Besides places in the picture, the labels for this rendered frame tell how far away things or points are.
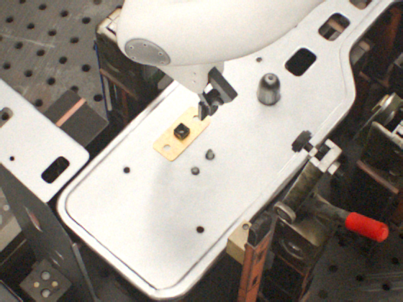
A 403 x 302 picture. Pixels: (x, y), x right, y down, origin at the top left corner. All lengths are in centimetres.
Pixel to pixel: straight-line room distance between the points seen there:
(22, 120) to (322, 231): 45
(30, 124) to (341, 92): 44
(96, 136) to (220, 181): 19
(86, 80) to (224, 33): 85
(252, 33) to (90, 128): 49
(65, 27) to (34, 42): 7
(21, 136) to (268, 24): 53
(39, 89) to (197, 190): 54
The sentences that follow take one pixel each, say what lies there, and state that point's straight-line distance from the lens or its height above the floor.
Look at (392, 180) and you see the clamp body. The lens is 123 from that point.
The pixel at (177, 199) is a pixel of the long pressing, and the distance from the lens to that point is 115.
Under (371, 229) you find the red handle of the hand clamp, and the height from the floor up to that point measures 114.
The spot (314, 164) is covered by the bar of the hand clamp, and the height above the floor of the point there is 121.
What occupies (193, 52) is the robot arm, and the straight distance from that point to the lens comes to 80.
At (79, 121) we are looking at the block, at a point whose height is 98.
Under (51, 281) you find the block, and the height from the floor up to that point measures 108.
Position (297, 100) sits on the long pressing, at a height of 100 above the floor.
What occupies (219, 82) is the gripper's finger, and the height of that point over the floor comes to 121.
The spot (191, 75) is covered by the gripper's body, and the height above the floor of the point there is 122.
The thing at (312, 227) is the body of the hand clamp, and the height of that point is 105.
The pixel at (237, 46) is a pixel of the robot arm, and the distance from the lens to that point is 79.
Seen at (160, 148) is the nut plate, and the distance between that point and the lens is 118.
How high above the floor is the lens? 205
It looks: 63 degrees down
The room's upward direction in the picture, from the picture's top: 1 degrees clockwise
